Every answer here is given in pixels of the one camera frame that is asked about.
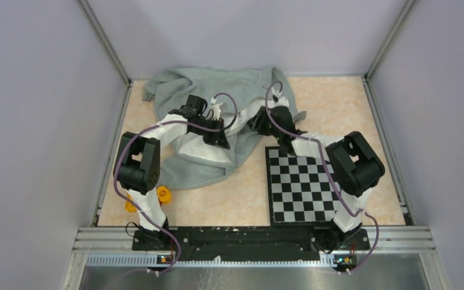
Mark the aluminium frame rail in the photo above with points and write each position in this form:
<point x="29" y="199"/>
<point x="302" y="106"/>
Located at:
<point x="112" y="246"/>

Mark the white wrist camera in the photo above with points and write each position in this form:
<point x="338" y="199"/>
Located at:
<point x="216" y="109"/>
<point x="277" y="101"/>

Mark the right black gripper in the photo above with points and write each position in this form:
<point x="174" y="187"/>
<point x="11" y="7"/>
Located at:
<point x="257" y="123"/>

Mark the yellow toy block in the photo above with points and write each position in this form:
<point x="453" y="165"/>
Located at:
<point x="129" y="205"/>

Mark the red yellow toy button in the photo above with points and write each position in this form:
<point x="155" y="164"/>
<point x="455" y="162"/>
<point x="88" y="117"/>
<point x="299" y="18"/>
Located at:
<point x="164" y="195"/>

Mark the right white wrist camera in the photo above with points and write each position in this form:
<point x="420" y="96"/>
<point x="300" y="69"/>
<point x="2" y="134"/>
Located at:
<point x="277" y="101"/>

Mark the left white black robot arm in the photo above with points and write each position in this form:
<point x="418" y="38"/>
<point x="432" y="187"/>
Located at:
<point x="138" y="164"/>

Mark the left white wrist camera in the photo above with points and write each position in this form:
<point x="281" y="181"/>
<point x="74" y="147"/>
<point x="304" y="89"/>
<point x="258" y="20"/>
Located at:
<point x="216" y="109"/>

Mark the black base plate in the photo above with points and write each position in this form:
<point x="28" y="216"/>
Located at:
<point x="245" y="244"/>

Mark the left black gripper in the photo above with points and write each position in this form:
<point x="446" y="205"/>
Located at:
<point x="217" y="138"/>

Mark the grey zip-up jacket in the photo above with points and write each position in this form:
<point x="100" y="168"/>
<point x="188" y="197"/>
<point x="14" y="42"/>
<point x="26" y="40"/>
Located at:
<point x="195" y="164"/>

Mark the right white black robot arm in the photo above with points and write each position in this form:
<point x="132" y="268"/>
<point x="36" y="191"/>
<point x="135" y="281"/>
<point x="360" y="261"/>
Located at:
<point x="351" y="166"/>

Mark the black white checkerboard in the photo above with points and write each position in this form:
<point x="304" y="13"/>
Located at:
<point x="299" y="192"/>

